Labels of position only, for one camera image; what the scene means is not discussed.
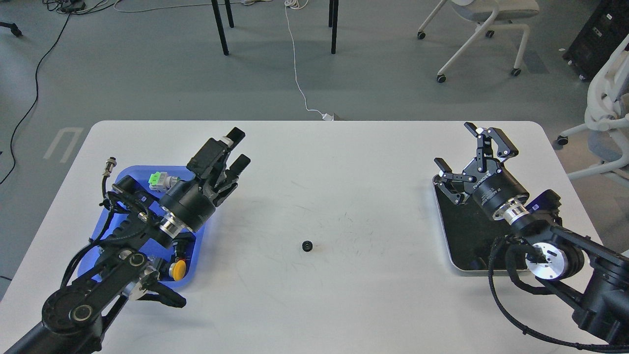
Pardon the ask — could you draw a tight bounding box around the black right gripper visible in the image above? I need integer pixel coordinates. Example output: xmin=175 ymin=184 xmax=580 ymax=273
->
xmin=434 ymin=122 xmax=530 ymax=220

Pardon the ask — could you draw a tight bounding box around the black table leg left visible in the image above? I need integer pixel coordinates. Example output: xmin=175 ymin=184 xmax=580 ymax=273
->
xmin=211 ymin=0 xmax=234 ymax=56

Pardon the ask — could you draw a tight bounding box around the black floor cable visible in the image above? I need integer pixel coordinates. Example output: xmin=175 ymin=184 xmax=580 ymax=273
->
xmin=0 ymin=0 xmax=114 ymax=186

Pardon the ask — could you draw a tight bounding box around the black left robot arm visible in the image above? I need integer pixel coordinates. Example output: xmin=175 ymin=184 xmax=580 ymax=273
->
xmin=7 ymin=128 xmax=250 ymax=354

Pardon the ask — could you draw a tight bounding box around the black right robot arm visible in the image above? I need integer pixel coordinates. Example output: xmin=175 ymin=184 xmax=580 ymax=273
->
xmin=433 ymin=122 xmax=629 ymax=354

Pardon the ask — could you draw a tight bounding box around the silver metal tray black inside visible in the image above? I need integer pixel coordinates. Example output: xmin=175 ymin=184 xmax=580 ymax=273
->
xmin=434 ymin=186 xmax=512 ymax=273

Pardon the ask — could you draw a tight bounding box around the small black gear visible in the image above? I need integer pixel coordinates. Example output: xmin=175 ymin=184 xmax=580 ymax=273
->
xmin=301 ymin=240 xmax=314 ymax=252

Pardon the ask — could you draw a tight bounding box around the black table leg right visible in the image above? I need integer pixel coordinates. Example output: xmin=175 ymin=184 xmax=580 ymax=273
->
xmin=328 ymin=0 xmax=339 ymax=55

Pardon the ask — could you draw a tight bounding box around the white cable with plug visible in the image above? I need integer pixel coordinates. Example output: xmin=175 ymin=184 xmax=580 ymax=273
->
xmin=284 ymin=0 xmax=335 ymax=121

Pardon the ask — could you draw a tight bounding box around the black table leg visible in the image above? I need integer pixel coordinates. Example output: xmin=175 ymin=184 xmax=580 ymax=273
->
xmin=328 ymin=0 xmax=339 ymax=55
xmin=211 ymin=0 xmax=234 ymax=56

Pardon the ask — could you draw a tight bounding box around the white mesh office chair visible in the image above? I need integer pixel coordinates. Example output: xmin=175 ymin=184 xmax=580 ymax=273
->
xmin=555 ymin=36 xmax=629 ymax=186

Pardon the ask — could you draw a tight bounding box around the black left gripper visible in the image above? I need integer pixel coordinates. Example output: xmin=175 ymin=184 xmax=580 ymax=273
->
xmin=159 ymin=127 xmax=250 ymax=232

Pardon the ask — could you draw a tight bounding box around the green white connector part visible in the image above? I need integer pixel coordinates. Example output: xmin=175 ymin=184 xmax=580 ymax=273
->
xmin=148 ymin=171 xmax=181 ymax=193

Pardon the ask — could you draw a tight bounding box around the black equipment case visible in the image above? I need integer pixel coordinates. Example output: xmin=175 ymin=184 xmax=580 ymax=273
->
xmin=562 ymin=0 xmax=629 ymax=82

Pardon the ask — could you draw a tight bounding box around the yellow push button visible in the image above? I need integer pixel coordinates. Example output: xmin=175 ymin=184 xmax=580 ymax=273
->
xmin=167 ymin=259 xmax=187 ymax=282

